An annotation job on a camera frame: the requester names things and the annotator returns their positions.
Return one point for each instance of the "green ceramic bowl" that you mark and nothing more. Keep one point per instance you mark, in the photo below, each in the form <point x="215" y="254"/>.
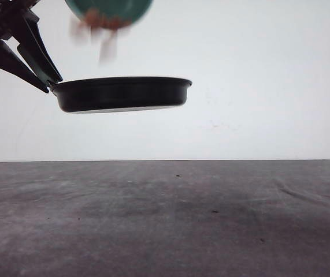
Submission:
<point x="111" y="15"/>

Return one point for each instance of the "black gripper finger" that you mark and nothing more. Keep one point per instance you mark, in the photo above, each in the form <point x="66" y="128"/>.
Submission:
<point x="11" y="63"/>
<point x="37" y="49"/>

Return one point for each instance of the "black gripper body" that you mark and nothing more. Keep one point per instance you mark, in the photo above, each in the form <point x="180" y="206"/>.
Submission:
<point x="0" y="20"/>

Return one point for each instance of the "black frying pan green handle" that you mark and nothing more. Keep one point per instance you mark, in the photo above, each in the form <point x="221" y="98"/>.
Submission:
<point x="113" y="94"/>

